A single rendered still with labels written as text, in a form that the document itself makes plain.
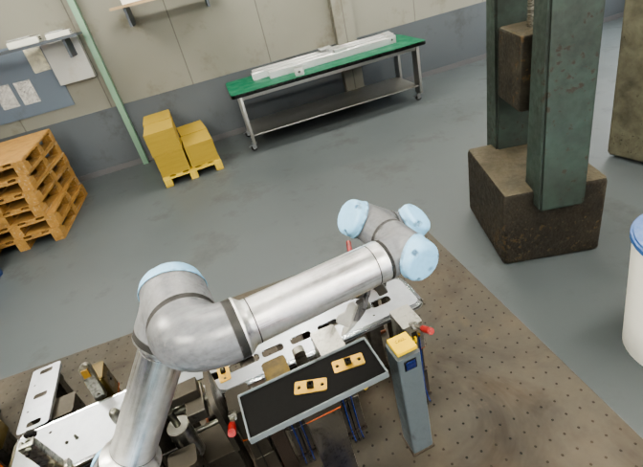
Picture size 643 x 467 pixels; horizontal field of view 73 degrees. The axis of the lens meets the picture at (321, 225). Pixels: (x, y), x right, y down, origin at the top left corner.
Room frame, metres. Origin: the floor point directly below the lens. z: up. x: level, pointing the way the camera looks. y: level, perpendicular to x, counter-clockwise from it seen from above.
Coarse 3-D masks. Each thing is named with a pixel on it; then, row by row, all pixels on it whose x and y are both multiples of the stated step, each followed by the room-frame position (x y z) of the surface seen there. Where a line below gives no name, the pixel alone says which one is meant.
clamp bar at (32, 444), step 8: (32, 432) 0.77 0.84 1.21; (32, 440) 0.74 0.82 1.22; (24, 448) 0.72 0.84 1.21; (32, 448) 0.73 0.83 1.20; (40, 448) 0.74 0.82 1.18; (48, 448) 0.76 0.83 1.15; (32, 456) 0.73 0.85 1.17; (40, 456) 0.73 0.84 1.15; (48, 456) 0.74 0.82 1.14; (56, 456) 0.76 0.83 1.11; (40, 464) 0.73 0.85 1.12; (48, 464) 0.74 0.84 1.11; (56, 464) 0.74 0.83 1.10
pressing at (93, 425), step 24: (408, 288) 1.18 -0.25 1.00; (336, 312) 1.15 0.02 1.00; (384, 312) 1.09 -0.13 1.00; (288, 336) 1.09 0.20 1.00; (264, 360) 1.01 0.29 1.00; (288, 360) 0.99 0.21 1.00; (216, 384) 0.96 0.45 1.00; (240, 384) 0.94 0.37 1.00; (96, 408) 0.99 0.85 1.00; (120, 408) 0.97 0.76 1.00; (48, 432) 0.94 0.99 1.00; (72, 432) 0.92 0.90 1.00; (96, 432) 0.90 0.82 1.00; (24, 456) 0.87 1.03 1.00; (72, 456) 0.83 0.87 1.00
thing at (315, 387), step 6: (318, 378) 0.75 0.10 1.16; (324, 378) 0.74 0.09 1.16; (300, 384) 0.75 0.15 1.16; (306, 384) 0.73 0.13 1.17; (312, 384) 0.73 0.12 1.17; (318, 384) 0.73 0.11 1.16; (324, 384) 0.73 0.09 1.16; (300, 390) 0.73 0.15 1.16; (306, 390) 0.72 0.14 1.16; (312, 390) 0.72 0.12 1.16; (318, 390) 0.71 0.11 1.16
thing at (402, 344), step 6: (396, 336) 0.82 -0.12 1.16; (402, 336) 0.82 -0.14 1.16; (408, 336) 0.81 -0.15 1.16; (390, 342) 0.81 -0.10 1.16; (396, 342) 0.80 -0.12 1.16; (402, 342) 0.80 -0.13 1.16; (408, 342) 0.79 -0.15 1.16; (396, 348) 0.78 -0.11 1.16; (402, 348) 0.78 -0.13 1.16; (408, 348) 0.77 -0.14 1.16; (414, 348) 0.77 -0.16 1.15; (396, 354) 0.77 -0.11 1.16; (402, 354) 0.77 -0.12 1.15
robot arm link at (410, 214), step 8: (408, 208) 0.76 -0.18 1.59; (416, 208) 0.78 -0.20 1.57; (400, 216) 0.75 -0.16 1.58; (408, 216) 0.74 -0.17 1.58; (416, 216) 0.74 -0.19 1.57; (424, 216) 0.76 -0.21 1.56; (408, 224) 0.73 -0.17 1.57; (416, 224) 0.72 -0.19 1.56; (424, 224) 0.73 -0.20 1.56; (424, 232) 0.72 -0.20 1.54
